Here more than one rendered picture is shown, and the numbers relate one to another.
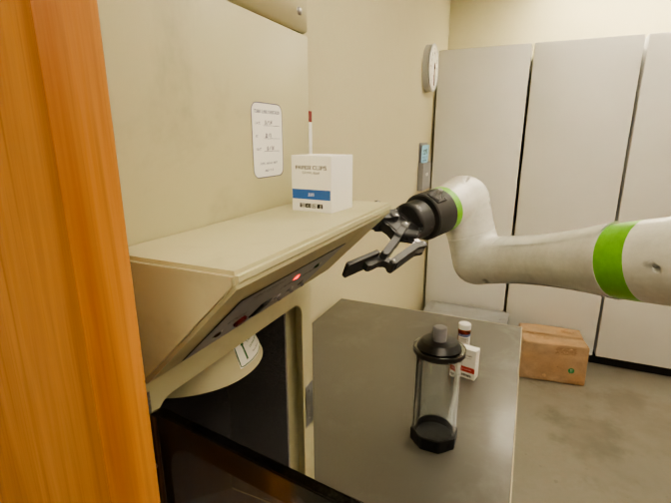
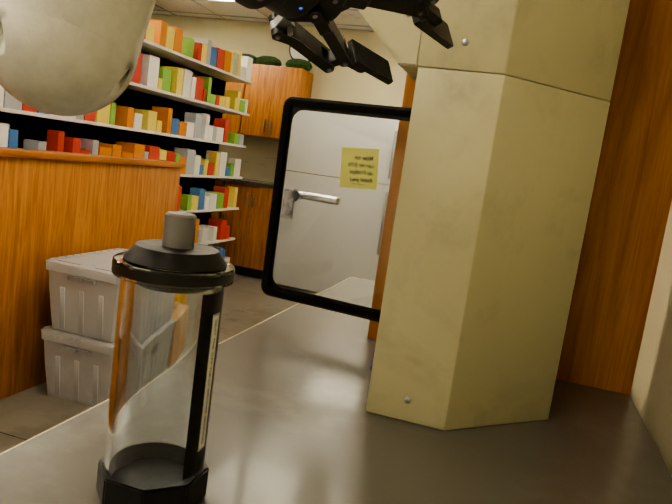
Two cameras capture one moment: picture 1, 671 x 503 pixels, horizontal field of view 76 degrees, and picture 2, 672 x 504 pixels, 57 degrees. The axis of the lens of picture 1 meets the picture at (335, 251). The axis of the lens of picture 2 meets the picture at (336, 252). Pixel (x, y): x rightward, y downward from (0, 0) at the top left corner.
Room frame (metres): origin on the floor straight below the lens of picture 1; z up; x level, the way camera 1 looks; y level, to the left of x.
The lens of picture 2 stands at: (1.40, -0.16, 1.27)
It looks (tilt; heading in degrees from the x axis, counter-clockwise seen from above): 8 degrees down; 172
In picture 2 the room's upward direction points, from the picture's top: 8 degrees clockwise
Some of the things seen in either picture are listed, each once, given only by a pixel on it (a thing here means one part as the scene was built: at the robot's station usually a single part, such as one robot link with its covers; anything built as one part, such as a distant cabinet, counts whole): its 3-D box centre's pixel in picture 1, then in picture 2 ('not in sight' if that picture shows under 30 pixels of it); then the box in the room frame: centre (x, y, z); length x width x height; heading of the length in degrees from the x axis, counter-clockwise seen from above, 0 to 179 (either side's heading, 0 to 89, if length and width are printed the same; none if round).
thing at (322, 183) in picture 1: (323, 182); not in sight; (0.49, 0.01, 1.54); 0.05 x 0.05 x 0.06; 61
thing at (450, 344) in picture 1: (439, 340); (177, 249); (0.82, -0.22, 1.18); 0.09 x 0.09 x 0.07
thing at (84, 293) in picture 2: not in sight; (118, 292); (-1.76, -0.75, 0.49); 0.60 x 0.42 x 0.33; 156
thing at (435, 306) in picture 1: (461, 335); not in sight; (2.94, -0.94, 0.17); 0.60 x 0.42 x 0.33; 64
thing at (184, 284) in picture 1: (289, 269); (403, 49); (0.41, 0.05, 1.46); 0.32 x 0.11 x 0.10; 156
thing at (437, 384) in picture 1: (436, 390); (163, 373); (0.82, -0.22, 1.06); 0.11 x 0.11 x 0.21
